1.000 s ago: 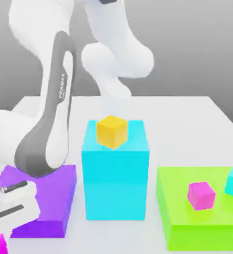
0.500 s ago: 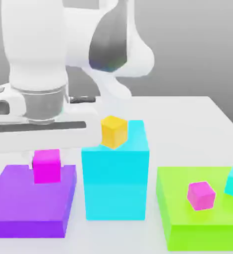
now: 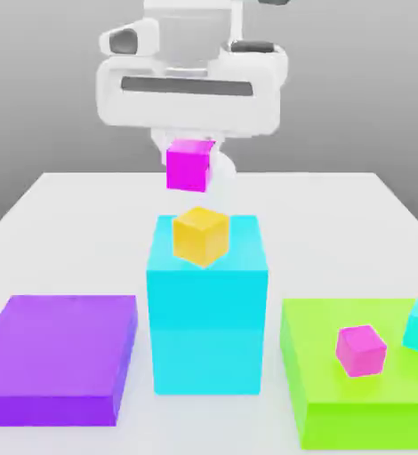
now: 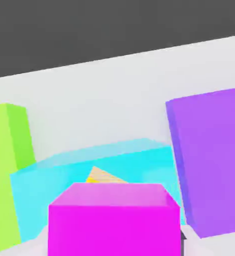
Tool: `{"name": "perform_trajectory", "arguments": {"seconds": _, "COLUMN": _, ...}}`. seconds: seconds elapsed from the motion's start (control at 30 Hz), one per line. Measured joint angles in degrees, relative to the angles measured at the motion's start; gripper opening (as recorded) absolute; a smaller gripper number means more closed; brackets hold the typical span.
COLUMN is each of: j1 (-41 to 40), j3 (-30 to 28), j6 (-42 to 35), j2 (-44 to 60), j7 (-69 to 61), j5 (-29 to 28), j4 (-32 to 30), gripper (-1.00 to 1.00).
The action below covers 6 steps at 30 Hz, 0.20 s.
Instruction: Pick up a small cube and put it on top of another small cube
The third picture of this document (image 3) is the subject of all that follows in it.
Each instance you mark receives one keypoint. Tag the small yellow cube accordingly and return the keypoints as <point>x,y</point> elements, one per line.
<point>200,236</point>

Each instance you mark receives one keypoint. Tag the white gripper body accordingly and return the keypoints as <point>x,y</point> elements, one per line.
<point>191,110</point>

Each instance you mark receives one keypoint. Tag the small magenta cube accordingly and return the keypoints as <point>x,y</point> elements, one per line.
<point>187,170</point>

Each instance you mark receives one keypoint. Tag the large purple box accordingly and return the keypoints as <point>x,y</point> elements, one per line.
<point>56,355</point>

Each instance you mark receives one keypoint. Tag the large green box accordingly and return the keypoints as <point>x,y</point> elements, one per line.
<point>358,391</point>

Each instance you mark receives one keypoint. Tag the large cyan box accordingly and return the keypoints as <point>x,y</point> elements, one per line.
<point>209,320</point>

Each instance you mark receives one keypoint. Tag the small pink cube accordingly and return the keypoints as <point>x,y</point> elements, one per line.
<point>361,351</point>

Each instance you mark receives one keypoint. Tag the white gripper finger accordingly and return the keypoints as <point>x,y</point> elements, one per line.
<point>216,144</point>
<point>160,140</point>

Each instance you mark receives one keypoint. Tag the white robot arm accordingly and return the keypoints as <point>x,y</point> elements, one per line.
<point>191,32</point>

